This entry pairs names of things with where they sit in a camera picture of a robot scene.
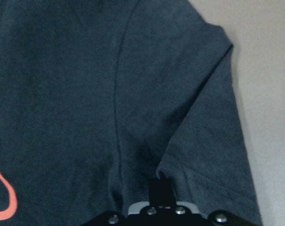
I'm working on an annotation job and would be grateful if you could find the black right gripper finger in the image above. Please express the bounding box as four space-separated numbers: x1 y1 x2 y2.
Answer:
148 174 176 207

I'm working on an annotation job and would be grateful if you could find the black graphic t-shirt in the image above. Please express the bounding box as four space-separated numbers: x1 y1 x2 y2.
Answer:
0 0 261 226

